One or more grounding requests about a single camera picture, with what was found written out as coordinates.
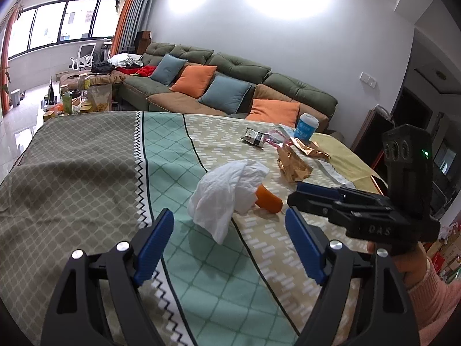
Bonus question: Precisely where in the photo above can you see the green brown sectional sofa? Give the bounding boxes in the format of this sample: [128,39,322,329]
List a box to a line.
[58,41,339,133]

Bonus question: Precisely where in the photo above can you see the white plastic bag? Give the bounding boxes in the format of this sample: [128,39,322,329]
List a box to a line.
[187,159,270,245]

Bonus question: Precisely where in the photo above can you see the blue cushion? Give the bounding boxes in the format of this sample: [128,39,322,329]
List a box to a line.
[150,54,187,86]

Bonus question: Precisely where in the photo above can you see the white office chair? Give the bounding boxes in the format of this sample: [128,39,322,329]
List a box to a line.
[69,43,96,70]

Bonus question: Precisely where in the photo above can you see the pink sleeve right forearm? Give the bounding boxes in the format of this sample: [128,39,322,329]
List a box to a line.
[409,259,460,345]

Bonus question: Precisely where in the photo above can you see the blue white paper cup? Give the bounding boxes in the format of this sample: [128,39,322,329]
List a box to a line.
[294,113,320,141]

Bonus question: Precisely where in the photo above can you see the right hand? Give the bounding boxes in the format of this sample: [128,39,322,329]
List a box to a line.
[366,240,431,289]

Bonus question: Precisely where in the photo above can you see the cluttered coffee table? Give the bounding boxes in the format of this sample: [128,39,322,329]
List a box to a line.
[42,74,113,122]

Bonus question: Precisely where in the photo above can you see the gold foil snack bag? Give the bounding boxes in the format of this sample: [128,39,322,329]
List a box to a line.
[277,138,330,183]

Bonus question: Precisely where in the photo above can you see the tall green potted plant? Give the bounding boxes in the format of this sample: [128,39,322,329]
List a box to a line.
[1,67,10,115]

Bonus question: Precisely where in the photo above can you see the patterned green tablecloth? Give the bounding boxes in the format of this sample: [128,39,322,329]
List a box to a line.
[0,110,388,346]

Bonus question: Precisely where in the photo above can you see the dark snack packet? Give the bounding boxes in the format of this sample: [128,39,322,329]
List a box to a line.
[241,127,265,148]

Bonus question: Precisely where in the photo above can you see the orange cushion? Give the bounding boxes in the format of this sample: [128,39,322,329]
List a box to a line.
[170,65,217,99]

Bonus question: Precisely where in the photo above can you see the orange peel trash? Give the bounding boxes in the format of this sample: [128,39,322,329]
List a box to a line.
[256,184,283,214]

